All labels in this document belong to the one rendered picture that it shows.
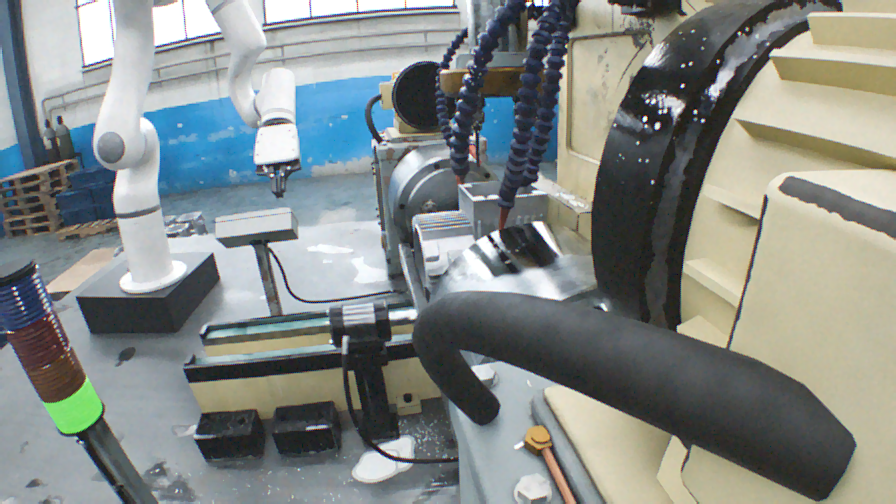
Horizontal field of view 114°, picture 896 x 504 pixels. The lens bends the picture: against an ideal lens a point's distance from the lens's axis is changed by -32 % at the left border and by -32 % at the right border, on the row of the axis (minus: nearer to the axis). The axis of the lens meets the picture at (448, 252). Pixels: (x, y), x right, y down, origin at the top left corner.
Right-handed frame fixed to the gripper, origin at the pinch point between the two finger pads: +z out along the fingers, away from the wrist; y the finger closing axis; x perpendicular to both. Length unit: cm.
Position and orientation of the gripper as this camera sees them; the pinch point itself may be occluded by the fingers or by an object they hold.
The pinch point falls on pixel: (278, 187)
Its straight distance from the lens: 98.7
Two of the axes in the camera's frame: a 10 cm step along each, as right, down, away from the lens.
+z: 1.6, 9.5, -2.6
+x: -1.3, 2.9, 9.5
